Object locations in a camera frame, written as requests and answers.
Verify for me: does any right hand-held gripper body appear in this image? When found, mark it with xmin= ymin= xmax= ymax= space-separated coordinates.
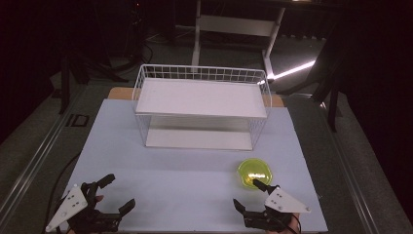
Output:
xmin=243 ymin=185 xmax=312 ymax=233

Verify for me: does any metal floor rail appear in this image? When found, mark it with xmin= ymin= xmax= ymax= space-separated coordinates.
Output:
xmin=0 ymin=86 xmax=86 ymax=222
xmin=319 ymin=100 xmax=382 ymax=234

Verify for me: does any white desk frame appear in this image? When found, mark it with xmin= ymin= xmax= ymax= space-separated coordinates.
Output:
xmin=190 ymin=0 xmax=287 ymax=79

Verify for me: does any black floor socket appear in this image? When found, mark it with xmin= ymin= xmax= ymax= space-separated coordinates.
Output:
xmin=65 ymin=113 xmax=91 ymax=128

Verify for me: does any person's right hand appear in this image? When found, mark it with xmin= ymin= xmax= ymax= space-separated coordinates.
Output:
xmin=266 ymin=213 xmax=302 ymax=234

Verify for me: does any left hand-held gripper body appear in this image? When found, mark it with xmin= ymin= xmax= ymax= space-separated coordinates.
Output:
xmin=45 ymin=182 xmax=124 ymax=234

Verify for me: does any yellow-green translucent bowl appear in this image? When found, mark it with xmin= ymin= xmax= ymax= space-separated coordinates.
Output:
xmin=237 ymin=158 xmax=274 ymax=190

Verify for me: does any white wire two-tier shelf rack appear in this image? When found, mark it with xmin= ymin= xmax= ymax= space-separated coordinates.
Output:
xmin=131 ymin=63 xmax=274 ymax=152

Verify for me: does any pale blue table sheet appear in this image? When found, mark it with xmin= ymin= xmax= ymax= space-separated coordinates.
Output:
xmin=56 ymin=97 xmax=329 ymax=234

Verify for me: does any black stand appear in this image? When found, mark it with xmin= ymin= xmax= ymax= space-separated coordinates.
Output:
xmin=58 ymin=52 xmax=130 ymax=115
xmin=278 ymin=32 xmax=346 ymax=133

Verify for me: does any black cable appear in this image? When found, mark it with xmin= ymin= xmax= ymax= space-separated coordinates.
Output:
xmin=129 ymin=30 xmax=155 ymax=67
xmin=48 ymin=150 xmax=83 ymax=230

